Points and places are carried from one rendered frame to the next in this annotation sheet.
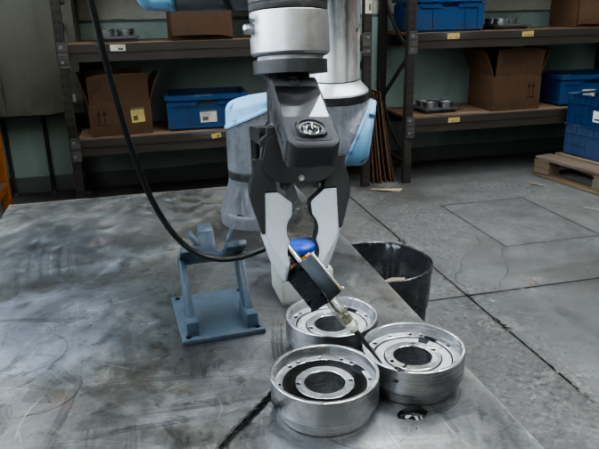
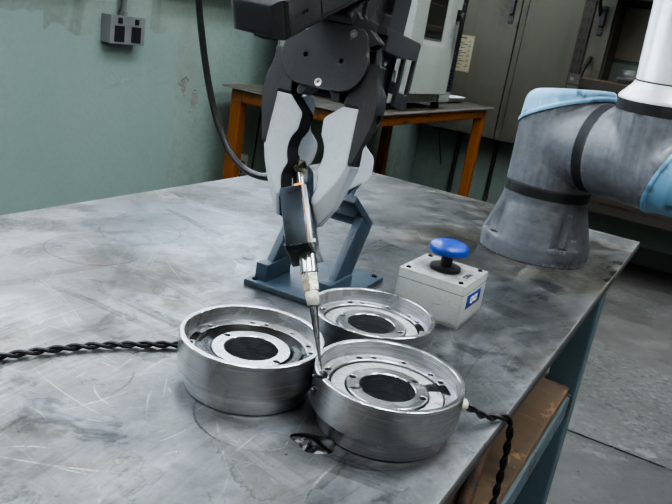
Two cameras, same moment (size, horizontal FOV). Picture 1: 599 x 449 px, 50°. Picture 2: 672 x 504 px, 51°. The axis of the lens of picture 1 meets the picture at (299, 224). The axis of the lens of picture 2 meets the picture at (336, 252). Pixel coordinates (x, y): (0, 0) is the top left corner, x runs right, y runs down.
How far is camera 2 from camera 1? 0.44 m
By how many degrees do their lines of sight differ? 39
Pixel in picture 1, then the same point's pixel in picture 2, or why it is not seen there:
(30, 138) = not seen: hidden behind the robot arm
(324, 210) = (335, 135)
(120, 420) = (96, 293)
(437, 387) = (353, 425)
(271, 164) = (290, 54)
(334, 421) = (196, 378)
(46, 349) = (155, 236)
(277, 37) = not seen: outside the picture
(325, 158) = (264, 21)
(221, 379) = not seen: hidden behind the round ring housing
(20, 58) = (533, 84)
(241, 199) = (503, 211)
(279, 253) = (272, 172)
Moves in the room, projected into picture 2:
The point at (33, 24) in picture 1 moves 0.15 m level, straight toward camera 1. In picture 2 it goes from (560, 52) to (557, 51)
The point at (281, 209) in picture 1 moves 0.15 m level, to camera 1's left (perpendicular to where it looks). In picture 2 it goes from (288, 117) to (173, 83)
